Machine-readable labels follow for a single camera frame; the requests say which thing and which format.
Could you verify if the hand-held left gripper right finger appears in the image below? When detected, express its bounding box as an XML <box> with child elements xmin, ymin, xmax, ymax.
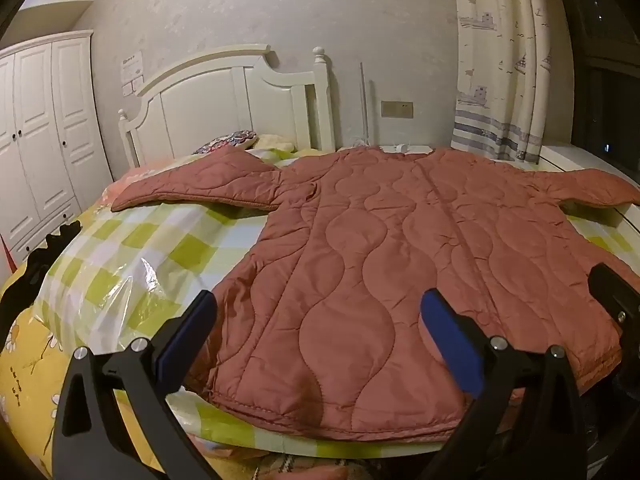
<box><xmin>420</xmin><ymin>287</ymin><xmax>588</xmax><ymax>480</ymax></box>

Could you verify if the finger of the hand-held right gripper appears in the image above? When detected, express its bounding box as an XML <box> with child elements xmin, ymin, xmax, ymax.
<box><xmin>588</xmin><ymin>262</ymin><xmax>640</xmax><ymax>330</ymax></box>

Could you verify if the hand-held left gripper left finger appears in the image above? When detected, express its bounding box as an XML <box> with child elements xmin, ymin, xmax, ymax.
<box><xmin>52</xmin><ymin>289</ymin><xmax>221</xmax><ymax>480</ymax></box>

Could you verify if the red quilted jacket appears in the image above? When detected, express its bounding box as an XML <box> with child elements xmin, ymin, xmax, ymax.
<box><xmin>110</xmin><ymin>146</ymin><xmax>635</xmax><ymax>443</ymax></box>

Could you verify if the green checked blanket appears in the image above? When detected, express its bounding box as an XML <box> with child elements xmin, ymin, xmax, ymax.
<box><xmin>37</xmin><ymin>180</ymin><xmax>640</xmax><ymax>458</ymax></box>

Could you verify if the white window sill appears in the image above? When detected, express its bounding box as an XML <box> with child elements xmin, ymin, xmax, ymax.
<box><xmin>537</xmin><ymin>144</ymin><xmax>640</xmax><ymax>183</ymax></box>

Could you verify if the yellow floral bedsheet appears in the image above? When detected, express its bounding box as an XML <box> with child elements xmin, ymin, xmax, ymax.
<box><xmin>0</xmin><ymin>162</ymin><xmax>166</xmax><ymax>466</ymax></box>

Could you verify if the dark cloth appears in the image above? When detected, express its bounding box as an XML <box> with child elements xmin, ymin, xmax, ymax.
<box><xmin>0</xmin><ymin>221</ymin><xmax>83</xmax><ymax>341</ymax></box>

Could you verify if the patterned pillow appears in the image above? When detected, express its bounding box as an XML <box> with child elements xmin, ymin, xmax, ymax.
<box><xmin>192</xmin><ymin>130</ymin><xmax>258</xmax><ymax>156</ymax></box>

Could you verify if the yellow pillow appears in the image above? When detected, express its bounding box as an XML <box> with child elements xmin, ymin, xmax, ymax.
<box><xmin>248</xmin><ymin>133</ymin><xmax>297</xmax><ymax>162</ymax></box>

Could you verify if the white bed headboard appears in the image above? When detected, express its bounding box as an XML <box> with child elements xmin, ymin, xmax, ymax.
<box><xmin>118</xmin><ymin>43</ymin><xmax>337</xmax><ymax>169</ymax></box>

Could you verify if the dark window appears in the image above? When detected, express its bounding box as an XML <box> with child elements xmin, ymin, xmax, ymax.
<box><xmin>562</xmin><ymin>0</ymin><xmax>640</xmax><ymax>186</ymax></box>

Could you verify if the white wardrobe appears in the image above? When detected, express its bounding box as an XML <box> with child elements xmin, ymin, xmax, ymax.
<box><xmin>0</xmin><ymin>30</ymin><xmax>115</xmax><ymax>266</ymax></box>

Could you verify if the thin white pole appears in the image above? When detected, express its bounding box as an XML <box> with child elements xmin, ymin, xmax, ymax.
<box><xmin>350</xmin><ymin>62</ymin><xmax>376</xmax><ymax>148</ymax></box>

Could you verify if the printed white curtain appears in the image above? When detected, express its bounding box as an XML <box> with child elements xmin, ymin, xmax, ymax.
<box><xmin>450</xmin><ymin>0</ymin><xmax>553</xmax><ymax>165</ymax></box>

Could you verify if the paper wall notice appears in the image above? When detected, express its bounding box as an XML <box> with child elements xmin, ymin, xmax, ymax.
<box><xmin>120</xmin><ymin>51</ymin><xmax>146</xmax><ymax>97</ymax></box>

